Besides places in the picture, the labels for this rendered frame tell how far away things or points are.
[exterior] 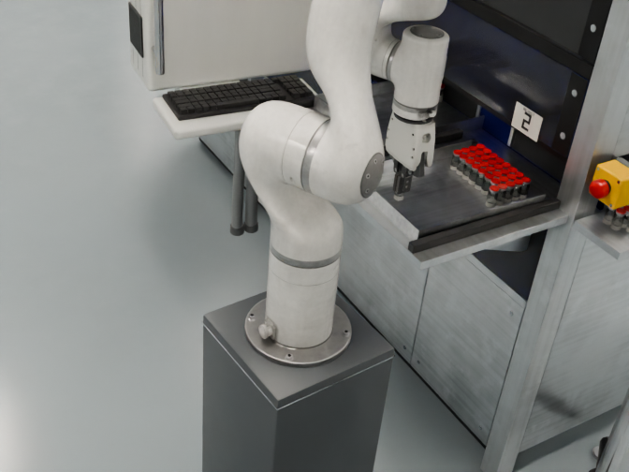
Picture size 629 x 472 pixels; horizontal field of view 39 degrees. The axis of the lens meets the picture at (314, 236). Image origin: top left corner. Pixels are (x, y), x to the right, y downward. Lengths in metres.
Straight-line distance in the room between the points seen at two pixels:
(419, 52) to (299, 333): 0.53
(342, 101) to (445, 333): 1.30
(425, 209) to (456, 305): 0.55
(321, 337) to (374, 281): 1.19
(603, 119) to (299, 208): 0.73
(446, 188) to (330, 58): 0.77
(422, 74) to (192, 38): 0.98
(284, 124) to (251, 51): 1.20
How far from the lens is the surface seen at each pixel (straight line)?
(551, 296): 2.10
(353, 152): 1.27
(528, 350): 2.22
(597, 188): 1.86
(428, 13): 1.52
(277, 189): 1.38
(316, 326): 1.49
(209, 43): 2.46
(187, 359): 2.76
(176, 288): 3.02
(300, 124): 1.32
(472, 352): 2.40
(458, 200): 1.94
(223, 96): 2.39
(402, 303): 2.61
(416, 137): 1.65
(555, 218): 1.96
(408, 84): 1.61
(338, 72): 1.27
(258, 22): 2.49
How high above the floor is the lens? 1.90
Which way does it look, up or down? 35 degrees down
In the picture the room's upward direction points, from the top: 6 degrees clockwise
